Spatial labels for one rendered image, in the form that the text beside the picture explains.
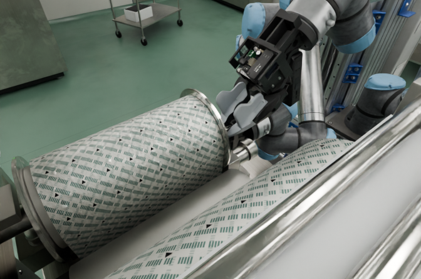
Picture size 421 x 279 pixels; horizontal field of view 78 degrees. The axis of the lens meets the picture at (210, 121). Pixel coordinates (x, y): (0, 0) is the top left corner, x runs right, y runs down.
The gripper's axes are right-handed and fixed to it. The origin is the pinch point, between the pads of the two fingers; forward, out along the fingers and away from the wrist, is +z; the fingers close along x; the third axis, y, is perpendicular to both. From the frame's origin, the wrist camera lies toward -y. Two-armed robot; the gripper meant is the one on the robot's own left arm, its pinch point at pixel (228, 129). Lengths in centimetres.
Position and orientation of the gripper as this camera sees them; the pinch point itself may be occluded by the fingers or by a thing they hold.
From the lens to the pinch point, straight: 45.9
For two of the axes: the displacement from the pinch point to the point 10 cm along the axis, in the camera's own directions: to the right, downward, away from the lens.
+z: -6.2, 7.8, 0.7
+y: -5.1, -3.3, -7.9
